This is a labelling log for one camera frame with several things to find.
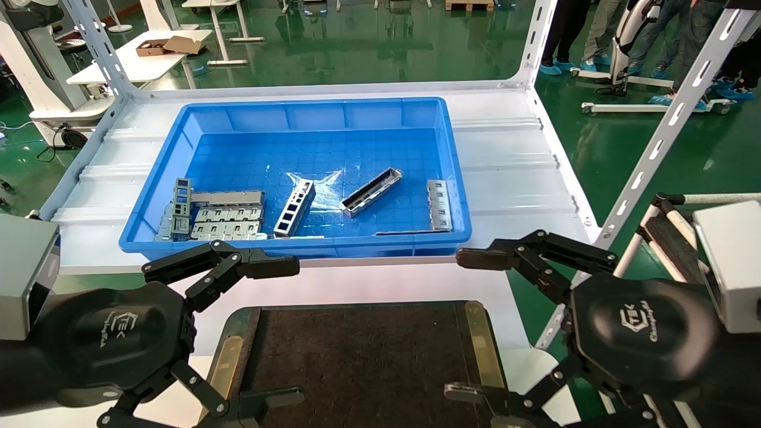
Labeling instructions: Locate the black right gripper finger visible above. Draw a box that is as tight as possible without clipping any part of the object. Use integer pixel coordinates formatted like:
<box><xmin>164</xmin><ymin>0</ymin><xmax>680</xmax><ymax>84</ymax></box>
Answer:
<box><xmin>455</xmin><ymin>229</ymin><xmax>619</xmax><ymax>305</ymax></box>

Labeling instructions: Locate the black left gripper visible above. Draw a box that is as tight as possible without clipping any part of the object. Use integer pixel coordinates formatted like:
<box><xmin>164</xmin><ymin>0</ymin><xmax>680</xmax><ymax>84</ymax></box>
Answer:
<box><xmin>36</xmin><ymin>240</ymin><xmax>305</xmax><ymax>428</ymax></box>

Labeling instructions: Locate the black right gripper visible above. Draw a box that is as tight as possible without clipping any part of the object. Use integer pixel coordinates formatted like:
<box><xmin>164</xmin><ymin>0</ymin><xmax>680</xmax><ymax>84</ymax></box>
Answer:
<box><xmin>444</xmin><ymin>273</ymin><xmax>723</xmax><ymax>428</ymax></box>

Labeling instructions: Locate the long metal channel part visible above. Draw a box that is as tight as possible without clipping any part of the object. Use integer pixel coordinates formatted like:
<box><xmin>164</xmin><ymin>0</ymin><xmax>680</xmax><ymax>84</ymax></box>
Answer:
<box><xmin>341</xmin><ymin>168</ymin><xmax>403</xmax><ymax>219</ymax></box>

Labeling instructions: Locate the perforated metal plate part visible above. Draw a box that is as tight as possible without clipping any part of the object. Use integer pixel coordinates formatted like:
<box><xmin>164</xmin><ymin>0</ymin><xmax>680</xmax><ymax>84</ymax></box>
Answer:
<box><xmin>426</xmin><ymin>179</ymin><xmax>454</xmax><ymax>232</ymax></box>

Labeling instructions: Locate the black tray container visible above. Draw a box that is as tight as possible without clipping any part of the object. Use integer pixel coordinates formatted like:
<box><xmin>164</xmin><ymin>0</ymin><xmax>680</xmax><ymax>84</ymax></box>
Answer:
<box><xmin>201</xmin><ymin>301</ymin><xmax>513</xmax><ymax>428</ymax></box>

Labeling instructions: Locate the white metal shelf deck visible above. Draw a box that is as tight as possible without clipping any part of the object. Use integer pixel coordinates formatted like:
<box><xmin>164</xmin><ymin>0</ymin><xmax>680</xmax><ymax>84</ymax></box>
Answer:
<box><xmin>39</xmin><ymin>80</ymin><xmax>601</xmax><ymax>275</ymax></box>

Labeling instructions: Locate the long grey metal channel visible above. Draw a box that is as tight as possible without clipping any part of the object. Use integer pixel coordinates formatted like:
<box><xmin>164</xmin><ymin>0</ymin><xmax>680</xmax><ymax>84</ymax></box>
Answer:
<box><xmin>190</xmin><ymin>190</ymin><xmax>266</xmax><ymax>209</ymax></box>

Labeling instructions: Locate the small grey metal piece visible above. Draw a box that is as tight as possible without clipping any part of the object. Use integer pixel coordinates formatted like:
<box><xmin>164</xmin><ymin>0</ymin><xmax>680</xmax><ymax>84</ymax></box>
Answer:
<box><xmin>156</xmin><ymin>203</ymin><xmax>176</xmax><ymax>241</ymax></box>

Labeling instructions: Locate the white tube cart black board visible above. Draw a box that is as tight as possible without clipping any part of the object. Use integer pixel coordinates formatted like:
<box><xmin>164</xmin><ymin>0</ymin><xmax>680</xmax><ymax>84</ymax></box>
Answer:
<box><xmin>612</xmin><ymin>192</ymin><xmax>761</xmax><ymax>428</ymax></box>

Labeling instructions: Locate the blue plastic bin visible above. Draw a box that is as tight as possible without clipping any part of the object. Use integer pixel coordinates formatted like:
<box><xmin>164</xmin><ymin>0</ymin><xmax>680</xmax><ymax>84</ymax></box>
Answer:
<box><xmin>118</xmin><ymin>97</ymin><xmax>473</xmax><ymax>260</ymax></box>

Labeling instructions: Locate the person in black trousers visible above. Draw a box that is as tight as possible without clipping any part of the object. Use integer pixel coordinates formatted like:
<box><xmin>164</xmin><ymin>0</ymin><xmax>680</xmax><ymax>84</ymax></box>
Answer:
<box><xmin>538</xmin><ymin>0</ymin><xmax>592</xmax><ymax>76</ymax></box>

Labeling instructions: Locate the person in grey trousers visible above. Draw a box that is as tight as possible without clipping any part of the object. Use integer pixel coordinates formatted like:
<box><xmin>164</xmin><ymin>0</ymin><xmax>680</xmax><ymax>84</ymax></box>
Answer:
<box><xmin>580</xmin><ymin>0</ymin><xmax>625</xmax><ymax>72</ymax></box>

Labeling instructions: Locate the white black humanoid robot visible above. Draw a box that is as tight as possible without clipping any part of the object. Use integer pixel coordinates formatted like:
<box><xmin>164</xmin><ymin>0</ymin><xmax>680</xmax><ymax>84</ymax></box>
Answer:
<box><xmin>596</xmin><ymin>0</ymin><xmax>665</xmax><ymax>97</ymax></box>

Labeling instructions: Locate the person in blue jeans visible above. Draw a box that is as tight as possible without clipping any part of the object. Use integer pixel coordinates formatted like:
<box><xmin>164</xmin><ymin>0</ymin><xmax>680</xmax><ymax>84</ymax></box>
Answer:
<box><xmin>630</xmin><ymin>0</ymin><xmax>684</xmax><ymax>81</ymax></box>

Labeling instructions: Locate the white work table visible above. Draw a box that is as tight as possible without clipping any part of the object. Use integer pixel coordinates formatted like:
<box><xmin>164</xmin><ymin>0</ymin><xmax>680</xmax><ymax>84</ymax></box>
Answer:
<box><xmin>65</xmin><ymin>28</ymin><xmax>213</xmax><ymax>90</ymax></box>

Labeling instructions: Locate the open cardboard box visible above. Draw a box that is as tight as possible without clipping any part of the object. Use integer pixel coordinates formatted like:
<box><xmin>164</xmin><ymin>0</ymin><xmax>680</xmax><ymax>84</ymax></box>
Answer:
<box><xmin>135</xmin><ymin>35</ymin><xmax>203</xmax><ymax>58</ymax></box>

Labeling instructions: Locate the person in dark trousers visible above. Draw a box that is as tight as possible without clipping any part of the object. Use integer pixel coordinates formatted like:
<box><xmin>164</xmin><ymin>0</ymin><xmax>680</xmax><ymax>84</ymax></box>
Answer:
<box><xmin>648</xmin><ymin>0</ymin><xmax>729</xmax><ymax>111</ymax></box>

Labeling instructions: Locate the white table with legs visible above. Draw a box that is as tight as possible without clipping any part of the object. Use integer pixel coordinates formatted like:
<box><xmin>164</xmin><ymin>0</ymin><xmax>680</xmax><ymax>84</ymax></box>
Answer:
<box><xmin>180</xmin><ymin>0</ymin><xmax>266</xmax><ymax>66</ymax></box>

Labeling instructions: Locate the person with blue shoe covers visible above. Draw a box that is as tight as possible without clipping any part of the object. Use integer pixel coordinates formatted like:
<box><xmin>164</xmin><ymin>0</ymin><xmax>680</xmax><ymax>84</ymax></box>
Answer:
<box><xmin>710</xmin><ymin>36</ymin><xmax>761</xmax><ymax>100</ymax></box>

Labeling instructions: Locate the white floor stand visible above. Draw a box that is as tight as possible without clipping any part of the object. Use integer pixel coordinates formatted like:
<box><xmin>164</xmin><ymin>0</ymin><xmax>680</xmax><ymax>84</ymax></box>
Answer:
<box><xmin>106</xmin><ymin>0</ymin><xmax>134</xmax><ymax>33</ymax></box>

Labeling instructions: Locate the white machine stand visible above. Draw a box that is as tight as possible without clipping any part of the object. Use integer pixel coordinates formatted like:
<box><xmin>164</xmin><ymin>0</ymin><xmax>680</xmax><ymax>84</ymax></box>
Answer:
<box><xmin>0</xmin><ymin>0</ymin><xmax>117</xmax><ymax>149</ymax></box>

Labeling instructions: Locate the metal ladder bracket part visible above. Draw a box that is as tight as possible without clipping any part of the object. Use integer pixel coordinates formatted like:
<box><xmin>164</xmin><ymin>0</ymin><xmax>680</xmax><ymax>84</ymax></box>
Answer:
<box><xmin>273</xmin><ymin>180</ymin><xmax>316</xmax><ymax>239</ymax></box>

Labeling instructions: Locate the grey upright metal bracket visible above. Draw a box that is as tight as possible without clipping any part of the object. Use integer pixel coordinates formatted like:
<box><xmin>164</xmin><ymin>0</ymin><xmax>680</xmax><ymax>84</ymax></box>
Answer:
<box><xmin>171</xmin><ymin>178</ymin><xmax>193</xmax><ymax>236</ymax></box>

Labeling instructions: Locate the white wheeled stand frame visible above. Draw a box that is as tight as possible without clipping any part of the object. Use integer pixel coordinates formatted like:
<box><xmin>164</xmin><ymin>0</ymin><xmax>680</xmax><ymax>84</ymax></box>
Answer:
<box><xmin>570</xmin><ymin>65</ymin><xmax>733</xmax><ymax>115</ymax></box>

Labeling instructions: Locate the white perforated rack post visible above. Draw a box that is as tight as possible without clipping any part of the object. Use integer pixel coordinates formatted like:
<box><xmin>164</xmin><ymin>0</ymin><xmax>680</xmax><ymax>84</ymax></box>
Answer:
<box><xmin>534</xmin><ymin>6</ymin><xmax>761</xmax><ymax>351</ymax></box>
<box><xmin>61</xmin><ymin>0</ymin><xmax>137</xmax><ymax>99</ymax></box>
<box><xmin>515</xmin><ymin>0</ymin><xmax>562</xmax><ymax>90</ymax></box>

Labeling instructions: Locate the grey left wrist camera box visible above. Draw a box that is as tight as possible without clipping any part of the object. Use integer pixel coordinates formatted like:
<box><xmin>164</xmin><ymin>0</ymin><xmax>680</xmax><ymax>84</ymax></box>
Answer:
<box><xmin>0</xmin><ymin>213</ymin><xmax>61</xmax><ymax>341</ymax></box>

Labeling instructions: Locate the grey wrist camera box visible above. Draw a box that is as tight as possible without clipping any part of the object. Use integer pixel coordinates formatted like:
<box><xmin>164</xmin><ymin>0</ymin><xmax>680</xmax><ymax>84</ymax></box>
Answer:
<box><xmin>692</xmin><ymin>200</ymin><xmax>761</xmax><ymax>334</ymax></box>
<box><xmin>0</xmin><ymin>213</ymin><xmax>61</xmax><ymax>341</ymax></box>

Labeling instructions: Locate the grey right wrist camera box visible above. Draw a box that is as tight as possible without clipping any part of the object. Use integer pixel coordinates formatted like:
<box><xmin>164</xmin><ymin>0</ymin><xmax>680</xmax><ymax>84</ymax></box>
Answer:
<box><xmin>692</xmin><ymin>200</ymin><xmax>761</xmax><ymax>334</ymax></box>

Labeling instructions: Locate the white pedestal column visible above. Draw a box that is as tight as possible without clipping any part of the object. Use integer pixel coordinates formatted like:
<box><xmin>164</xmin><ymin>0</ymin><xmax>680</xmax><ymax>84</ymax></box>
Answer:
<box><xmin>139</xmin><ymin>0</ymin><xmax>200</xmax><ymax>32</ymax></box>

